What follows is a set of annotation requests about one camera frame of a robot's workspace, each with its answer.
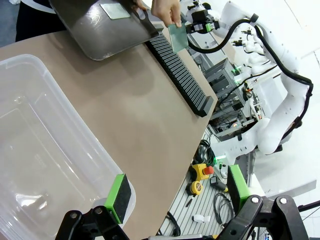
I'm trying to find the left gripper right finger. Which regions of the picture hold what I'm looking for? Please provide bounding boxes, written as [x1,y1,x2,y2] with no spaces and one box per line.
[219,164,310,240]

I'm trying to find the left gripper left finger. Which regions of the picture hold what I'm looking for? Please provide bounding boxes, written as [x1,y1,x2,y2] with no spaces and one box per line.
[55,173,133,240]

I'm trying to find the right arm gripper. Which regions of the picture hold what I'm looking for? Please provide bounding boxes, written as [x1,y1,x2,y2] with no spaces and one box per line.
[186,1,221,33]

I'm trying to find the green PCB board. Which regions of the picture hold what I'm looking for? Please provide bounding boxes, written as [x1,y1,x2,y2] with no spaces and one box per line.
[99,2,131,20]
[167,22,190,54]

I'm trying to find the black serving tray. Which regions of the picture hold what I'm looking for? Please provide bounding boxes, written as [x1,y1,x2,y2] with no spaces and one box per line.
[48,0,163,62]

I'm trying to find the person's left hand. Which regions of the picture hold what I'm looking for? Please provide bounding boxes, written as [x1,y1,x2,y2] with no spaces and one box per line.
[150,0,183,28]

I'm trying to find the person's right hand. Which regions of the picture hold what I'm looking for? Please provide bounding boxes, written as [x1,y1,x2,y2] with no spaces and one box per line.
[132,0,148,11]

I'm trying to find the black yellow hand tool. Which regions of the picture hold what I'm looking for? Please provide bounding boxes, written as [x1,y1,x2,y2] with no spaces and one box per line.
[209,176,230,193]

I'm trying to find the yellow tape measure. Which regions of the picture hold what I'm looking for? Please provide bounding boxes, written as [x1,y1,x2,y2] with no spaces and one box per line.
[186,180,204,196]

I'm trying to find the yellow emergency stop button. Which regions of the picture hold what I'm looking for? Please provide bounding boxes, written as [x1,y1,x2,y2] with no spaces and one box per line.
[191,163,215,181]

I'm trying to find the black slotted PCB rack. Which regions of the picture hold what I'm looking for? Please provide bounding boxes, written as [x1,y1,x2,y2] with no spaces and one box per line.
[144,23,215,118]

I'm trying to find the clear plastic storage box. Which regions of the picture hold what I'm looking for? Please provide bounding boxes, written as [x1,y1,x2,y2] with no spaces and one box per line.
[0,53,137,240]

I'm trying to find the black coiled cable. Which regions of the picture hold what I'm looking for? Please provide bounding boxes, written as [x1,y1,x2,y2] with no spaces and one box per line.
[213,192,236,226]

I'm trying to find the grey ribbed base plate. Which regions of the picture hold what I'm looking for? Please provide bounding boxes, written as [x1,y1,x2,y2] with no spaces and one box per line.
[159,159,253,237]

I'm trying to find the black green cable bundle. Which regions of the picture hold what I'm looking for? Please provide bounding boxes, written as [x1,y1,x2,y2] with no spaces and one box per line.
[196,139,216,166]

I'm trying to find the grey aluminium equipment frame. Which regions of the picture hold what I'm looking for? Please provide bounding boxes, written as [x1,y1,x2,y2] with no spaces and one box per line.
[199,58,253,137]

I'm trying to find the black cable loop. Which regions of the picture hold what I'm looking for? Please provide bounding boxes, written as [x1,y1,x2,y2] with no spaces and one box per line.
[165,211,182,237]

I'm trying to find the black corrugated cable hose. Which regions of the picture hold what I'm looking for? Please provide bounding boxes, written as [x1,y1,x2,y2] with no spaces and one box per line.
[187,13,315,137]

